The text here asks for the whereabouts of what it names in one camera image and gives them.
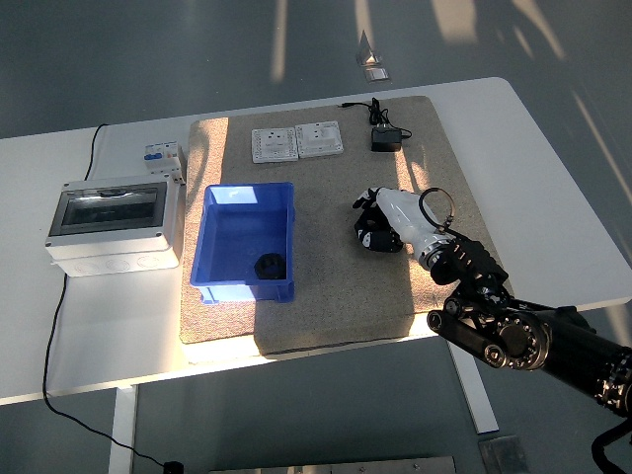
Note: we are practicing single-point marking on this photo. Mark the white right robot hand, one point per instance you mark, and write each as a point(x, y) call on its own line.
point(405, 217)

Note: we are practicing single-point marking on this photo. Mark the black hexagonal nut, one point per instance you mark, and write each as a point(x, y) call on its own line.
point(372, 222)
point(269, 266)

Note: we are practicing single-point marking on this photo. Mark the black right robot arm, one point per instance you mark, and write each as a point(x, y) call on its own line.
point(518, 340)

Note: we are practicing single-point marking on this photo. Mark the blue plastic box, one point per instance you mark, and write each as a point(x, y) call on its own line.
point(237, 232)

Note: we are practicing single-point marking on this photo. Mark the white electrical distribution box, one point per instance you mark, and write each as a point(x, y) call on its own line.
point(111, 232)

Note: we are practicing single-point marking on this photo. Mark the black power adapter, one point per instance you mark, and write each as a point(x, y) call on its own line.
point(386, 140)

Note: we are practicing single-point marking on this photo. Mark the grey-brown mat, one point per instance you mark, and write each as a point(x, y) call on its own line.
point(340, 286)

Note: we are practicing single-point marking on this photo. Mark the silver floor socket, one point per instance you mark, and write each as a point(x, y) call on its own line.
point(369, 56)

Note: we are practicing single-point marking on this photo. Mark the white table leg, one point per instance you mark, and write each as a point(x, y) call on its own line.
point(471, 385)
point(122, 429)

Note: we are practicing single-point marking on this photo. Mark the white blue circuit breaker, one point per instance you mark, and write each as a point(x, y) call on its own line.
point(160, 155)

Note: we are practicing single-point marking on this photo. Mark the small grey metal plate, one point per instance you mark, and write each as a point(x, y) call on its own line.
point(503, 456)

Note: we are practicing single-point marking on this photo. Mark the black plug on floor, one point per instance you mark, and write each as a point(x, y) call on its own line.
point(173, 468)

